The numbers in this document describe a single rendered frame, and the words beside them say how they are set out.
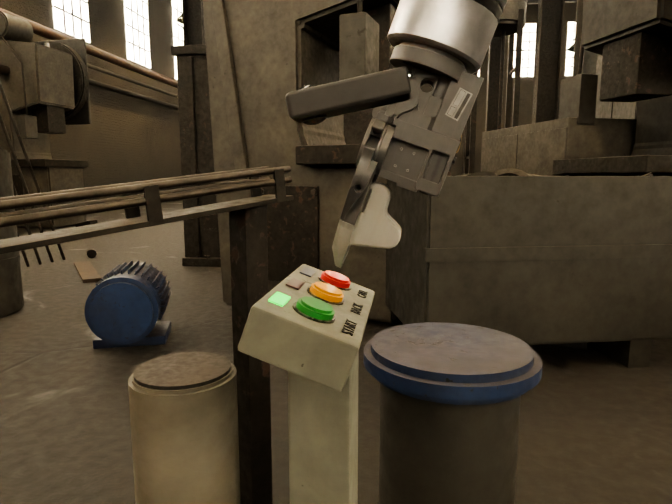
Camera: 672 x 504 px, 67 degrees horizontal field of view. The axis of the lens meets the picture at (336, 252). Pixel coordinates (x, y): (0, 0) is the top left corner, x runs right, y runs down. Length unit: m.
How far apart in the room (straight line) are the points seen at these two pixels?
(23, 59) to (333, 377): 8.10
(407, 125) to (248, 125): 2.32
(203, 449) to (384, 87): 0.42
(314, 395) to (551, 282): 1.56
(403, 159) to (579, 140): 3.14
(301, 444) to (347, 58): 1.92
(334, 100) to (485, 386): 0.53
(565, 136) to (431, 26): 3.10
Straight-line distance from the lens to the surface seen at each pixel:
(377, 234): 0.48
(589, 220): 2.09
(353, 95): 0.48
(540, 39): 8.71
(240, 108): 2.79
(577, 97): 3.61
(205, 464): 0.62
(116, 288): 2.24
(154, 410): 0.59
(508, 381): 0.88
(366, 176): 0.46
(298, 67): 2.68
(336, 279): 0.65
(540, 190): 1.98
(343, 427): 0.59
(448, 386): 0.84
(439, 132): 0.48
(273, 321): 0.49
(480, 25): 0.48
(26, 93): 8.38
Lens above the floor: 0.74
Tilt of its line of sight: 8 degrees down
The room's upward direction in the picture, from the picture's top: straight up
